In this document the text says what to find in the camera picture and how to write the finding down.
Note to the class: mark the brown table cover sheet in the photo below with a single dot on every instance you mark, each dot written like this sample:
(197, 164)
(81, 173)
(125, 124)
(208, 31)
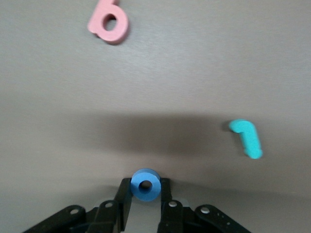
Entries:
(155, 72)

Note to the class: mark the blue letter o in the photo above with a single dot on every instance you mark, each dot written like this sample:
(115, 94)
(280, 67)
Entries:
(137, 194)

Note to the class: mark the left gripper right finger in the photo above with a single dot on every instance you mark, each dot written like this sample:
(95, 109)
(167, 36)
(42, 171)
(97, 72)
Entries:
(170, 216)

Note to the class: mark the pink letter q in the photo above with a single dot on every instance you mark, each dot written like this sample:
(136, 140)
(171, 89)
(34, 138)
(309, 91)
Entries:
(97, 24)

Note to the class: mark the teal letter l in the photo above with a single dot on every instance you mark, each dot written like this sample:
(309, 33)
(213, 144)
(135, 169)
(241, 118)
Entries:
(251, 143)

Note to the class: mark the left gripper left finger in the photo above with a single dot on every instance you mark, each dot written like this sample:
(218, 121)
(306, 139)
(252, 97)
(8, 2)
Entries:
(119, 213)

